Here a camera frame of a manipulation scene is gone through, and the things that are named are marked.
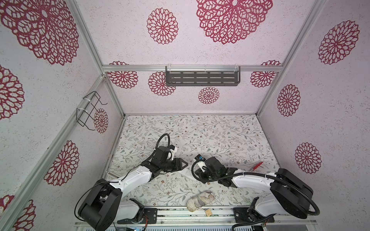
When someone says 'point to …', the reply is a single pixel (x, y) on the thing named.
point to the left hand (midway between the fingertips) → (185, 167)
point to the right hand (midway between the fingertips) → (195, 170)
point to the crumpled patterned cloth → (199, 200)
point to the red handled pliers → (257, 165)
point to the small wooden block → (208, 212)
